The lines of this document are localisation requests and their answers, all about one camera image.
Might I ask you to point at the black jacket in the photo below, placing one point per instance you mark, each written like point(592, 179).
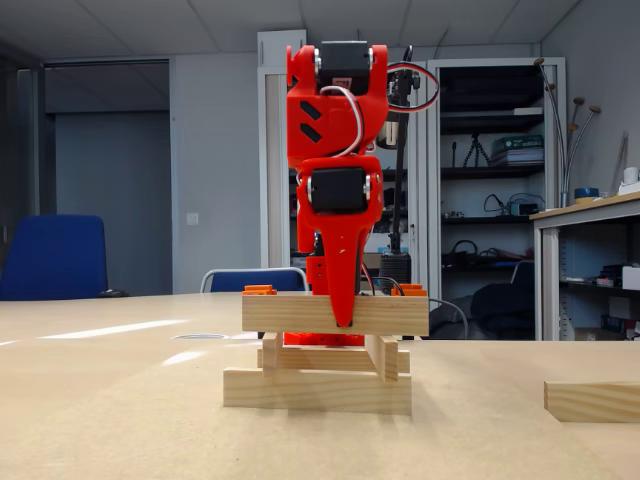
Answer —
point(447, 322)

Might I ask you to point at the white light switch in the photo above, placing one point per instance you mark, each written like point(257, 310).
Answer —
point(192, 218)

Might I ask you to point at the blue chair grey frame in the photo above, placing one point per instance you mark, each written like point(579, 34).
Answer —
point(250, 281)

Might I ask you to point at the dark blue chair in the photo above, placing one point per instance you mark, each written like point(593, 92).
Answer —
point(500, 310)

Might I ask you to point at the brown MDF base board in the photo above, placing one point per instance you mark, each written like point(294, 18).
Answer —
point(150, 450)

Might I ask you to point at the black mini tripod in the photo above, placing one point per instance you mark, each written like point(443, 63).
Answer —
point(476, 142)

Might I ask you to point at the white cup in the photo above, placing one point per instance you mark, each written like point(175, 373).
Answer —
point(631, 176)

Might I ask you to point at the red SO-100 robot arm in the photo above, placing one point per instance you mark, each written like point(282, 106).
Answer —
point(340, 125)

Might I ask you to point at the stack of books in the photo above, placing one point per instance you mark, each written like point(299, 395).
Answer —
point(517, 150)

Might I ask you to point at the black computer mouse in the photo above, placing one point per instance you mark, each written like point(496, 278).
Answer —
point(111, 293)

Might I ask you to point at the grey side desk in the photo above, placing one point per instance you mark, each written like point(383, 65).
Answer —
point(590, 212)

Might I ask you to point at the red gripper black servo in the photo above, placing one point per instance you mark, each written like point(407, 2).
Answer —
point(338, 222)

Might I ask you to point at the coat stand wooden knobs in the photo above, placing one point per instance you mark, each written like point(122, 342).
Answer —
point(595, 108)

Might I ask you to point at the white box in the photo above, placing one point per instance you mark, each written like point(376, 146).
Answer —
point(272, 47)

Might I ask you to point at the grey open shelf cabinet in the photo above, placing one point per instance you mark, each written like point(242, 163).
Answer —
point(274, 90)
point(433, 225)

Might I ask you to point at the blue tape roll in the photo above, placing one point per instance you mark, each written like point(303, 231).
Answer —
point(586, 193)

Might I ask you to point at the blue office chair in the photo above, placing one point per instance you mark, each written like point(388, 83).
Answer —
point(55, 257)

